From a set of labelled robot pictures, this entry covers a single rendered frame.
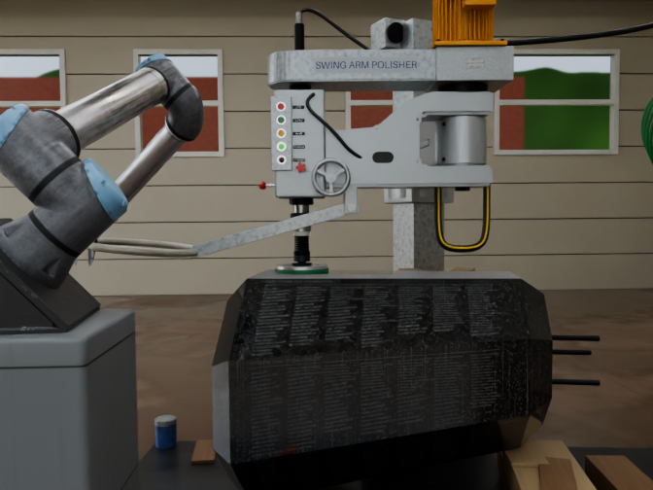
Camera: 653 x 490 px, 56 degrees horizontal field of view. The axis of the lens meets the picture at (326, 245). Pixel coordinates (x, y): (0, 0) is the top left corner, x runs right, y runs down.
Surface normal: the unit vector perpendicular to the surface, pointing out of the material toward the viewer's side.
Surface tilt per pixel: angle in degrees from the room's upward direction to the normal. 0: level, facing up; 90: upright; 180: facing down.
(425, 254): 90
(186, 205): 90
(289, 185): 90
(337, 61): 90
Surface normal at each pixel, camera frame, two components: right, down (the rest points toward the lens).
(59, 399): 0.04, 0.05
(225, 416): -0.76, 0.04
